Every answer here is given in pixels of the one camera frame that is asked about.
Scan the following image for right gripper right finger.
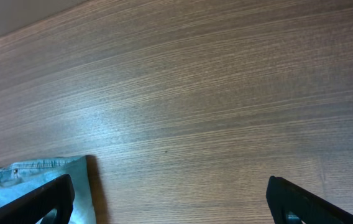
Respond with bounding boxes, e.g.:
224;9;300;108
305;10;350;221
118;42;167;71
266;176;353;224

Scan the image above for light blue denim shorts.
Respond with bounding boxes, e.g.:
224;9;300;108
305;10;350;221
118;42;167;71
0;156;96;224

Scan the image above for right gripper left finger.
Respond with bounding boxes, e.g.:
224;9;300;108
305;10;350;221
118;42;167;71
0;174;75;224

